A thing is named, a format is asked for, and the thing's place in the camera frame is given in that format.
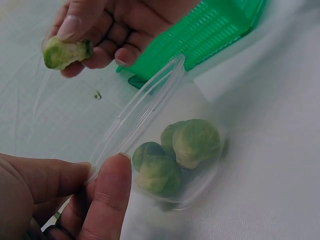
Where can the person's right hand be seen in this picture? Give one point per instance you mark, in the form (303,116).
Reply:
(135,20)

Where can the person's left hand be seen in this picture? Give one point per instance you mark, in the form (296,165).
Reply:
(37,185)

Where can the person's right fingers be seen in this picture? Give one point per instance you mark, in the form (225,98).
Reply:
(117,35)

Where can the person's right thumb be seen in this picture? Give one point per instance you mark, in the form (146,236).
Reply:
(68,22)

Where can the person's left thumb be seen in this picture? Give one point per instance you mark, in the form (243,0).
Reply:
(50,177)

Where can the trimmed brussels sprout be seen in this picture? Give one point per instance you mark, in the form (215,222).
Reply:
(66,52)

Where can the clear plastic container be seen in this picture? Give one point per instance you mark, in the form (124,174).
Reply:
(200,180)

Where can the small dark brussels sprout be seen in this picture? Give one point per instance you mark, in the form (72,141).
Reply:
(145,152)

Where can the small green sprout scrap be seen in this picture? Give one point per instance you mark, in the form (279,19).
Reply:
(97,96)

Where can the green plastic strainer basket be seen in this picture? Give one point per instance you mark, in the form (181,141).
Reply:
(207,32)

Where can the large whole brussels sprout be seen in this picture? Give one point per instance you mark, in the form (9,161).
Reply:
(197,142)

